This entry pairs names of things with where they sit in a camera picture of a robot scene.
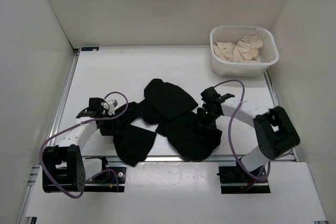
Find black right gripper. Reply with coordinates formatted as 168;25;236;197
194;107;221;135

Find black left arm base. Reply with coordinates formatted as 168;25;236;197
83;156;127;193

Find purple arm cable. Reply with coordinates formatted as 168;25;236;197
38;91;129;199
214;79;295;183

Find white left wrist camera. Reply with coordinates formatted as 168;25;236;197
102;100;118;116

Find black trousers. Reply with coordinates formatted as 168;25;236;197
113;79;222;166

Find white plastic basket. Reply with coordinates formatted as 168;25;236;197
209;25;279;77

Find aluminium frame rail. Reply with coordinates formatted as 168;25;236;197
15;48;81;223

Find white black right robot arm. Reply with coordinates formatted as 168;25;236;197
197;87;300;182

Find beige trousers in basket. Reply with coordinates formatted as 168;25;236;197
213;35;264;63

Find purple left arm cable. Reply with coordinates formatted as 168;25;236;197
38;91;129;199

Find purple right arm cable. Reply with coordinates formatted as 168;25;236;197
214;79;295;183

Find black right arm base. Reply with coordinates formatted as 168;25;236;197
217;163;271;195

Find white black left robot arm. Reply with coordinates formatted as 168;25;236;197
41;98;118;194

